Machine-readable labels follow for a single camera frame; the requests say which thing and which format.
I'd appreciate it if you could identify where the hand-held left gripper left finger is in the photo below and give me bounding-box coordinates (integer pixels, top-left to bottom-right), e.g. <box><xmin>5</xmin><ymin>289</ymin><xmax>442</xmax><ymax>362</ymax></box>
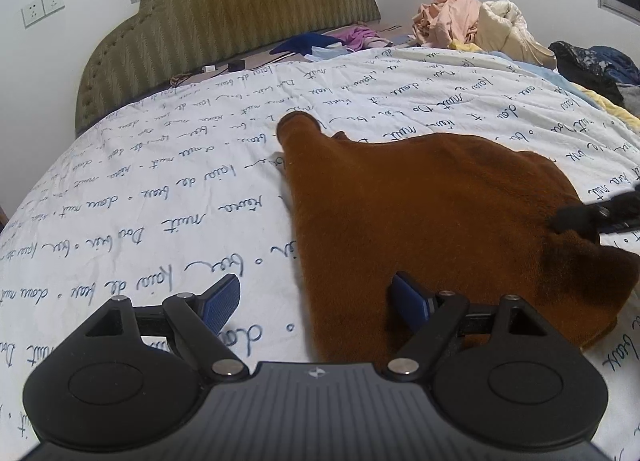
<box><xmin>82</xmin><ymin>274</ymin><xmax>251</xmax><ymax>384</ymax></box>

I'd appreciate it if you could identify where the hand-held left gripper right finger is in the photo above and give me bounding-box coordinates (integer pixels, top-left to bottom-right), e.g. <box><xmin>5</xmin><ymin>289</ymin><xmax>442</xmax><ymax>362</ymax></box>
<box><xmin>384</xmin><ymin>271</ymin><xmax>551</xmax><ymax>385</ymax></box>

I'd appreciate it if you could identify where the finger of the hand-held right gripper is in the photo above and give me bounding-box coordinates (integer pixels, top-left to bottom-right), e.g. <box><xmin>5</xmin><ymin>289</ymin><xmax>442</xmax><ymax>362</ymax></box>
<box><xmin>596</xmin><ymin>218</ymin><xmax>640</xmax><ymax>238</ymax></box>
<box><xmin>549</xmin><ymin>190</ymin><xmax>640</xmax><ymax>234</ymax></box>

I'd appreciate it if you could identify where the brown knit garment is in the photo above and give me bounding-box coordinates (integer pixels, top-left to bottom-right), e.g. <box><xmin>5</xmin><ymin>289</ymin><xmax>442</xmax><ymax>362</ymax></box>
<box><xmin>276</xmin><ymin>111</ymin><xmax>640</xmax><ymax>367</ymax></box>

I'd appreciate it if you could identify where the dark clothes pile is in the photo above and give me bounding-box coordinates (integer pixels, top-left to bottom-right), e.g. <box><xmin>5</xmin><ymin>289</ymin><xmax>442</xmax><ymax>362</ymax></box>
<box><xmin>548</xmin><ymin>41</ymin><xmax>640</xmax><ymax>108</ymax></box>

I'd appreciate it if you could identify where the yellow cloth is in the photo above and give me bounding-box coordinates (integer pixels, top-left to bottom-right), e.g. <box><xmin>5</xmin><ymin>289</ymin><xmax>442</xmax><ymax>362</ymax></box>
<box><xmin>447</xmin><ymin>40</ymin><xmax>640</xmax><ymax>120</ymax></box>

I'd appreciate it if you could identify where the white printed blanket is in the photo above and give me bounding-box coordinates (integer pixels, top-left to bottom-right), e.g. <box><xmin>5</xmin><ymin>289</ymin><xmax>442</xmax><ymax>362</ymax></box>
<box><xmin>0</xmin><ymin>43</ymin><xmax>640</xmax><ymax>461</ymax></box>

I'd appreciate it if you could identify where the cream quilted jacket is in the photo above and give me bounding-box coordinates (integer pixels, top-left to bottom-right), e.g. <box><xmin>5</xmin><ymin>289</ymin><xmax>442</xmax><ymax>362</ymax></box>
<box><xmin>472</xmin><ymin>0</ymin><xmax>559</xmax><ymax>70</ymax></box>

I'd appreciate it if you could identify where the peach cloth pile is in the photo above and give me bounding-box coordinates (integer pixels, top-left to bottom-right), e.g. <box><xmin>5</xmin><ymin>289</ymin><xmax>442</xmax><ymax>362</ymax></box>
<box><xmin>412</xmin><ymin>0</ymin><xmax>483</xmax><ymax>48</ymax></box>

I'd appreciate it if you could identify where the light blue face mask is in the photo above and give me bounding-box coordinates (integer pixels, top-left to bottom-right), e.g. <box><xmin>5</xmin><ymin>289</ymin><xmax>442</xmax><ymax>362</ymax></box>
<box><xmin>304</xmin><ymin>43</ymin><xmax>352</xmax><ymax>60</ymax></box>

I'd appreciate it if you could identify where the purple cloth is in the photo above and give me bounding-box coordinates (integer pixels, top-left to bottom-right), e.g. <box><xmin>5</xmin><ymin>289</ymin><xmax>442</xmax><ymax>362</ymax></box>
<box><xmin>332</xmin><ymin>25</ymin><xmax>393</xmax><ymax>50</ymax></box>

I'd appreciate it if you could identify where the dark blue cloth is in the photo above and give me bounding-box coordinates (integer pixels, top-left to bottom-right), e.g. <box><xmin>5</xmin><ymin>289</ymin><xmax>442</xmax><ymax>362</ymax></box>
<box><xmin>270</xmin><ymin>32</ymin><xmax>343</xmax><ymax>56</ymax></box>

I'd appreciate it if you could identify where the green padded headboard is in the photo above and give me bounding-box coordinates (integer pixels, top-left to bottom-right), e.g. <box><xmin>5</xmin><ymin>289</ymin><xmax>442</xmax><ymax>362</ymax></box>
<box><xmin>75</xmin><ymin>0</ymin><xmax>383</xmax><ymax>138</ymax></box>

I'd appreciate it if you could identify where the grey window frame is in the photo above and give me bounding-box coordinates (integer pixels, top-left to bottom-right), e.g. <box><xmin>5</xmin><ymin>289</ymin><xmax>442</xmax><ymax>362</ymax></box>
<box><xmin>597</xmin><ymin>0</ymin><xmax>640</xmax><ymax>26</ymax></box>

